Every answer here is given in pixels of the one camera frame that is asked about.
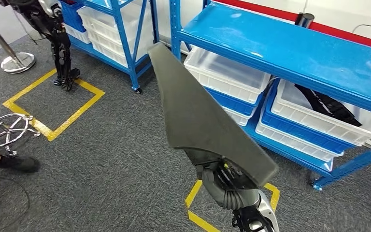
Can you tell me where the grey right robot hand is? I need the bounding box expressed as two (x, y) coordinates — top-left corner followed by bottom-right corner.
(201, 160), (260, 207)

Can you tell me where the black plastic plate bracket part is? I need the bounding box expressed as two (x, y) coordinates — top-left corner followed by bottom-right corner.
(147, 42), (280, 188)

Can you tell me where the black plastic trim part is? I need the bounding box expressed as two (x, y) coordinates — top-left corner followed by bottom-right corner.
(294, 84), (363, 128)

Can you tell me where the blue steel shelving rack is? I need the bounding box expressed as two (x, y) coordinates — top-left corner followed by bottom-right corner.
(59, 0), (160, 94)
(169, 0), (371, 192)

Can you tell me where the person's foot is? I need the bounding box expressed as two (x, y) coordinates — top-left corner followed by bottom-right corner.
(0, 144), (41, 174)

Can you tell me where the black legged robot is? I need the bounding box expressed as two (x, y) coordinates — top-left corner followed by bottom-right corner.
(0, 0), (81, 92)

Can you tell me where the red barrier belt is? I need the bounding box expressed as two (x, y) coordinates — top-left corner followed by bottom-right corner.
(215, 0), (371, 53)

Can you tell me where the chrome stool base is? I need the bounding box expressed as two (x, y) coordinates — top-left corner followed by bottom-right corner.
(0, 107), (42, 158)

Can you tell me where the thin black floor cable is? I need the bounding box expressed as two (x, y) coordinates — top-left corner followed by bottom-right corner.
(0, 174), (31, 225)

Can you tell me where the black barrier stanchion post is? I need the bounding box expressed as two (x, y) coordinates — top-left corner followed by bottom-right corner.
(294, 12), (315, 29)

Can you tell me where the chrome stanchion post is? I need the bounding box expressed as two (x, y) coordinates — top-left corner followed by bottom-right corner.
(0, 9), (36, 74)

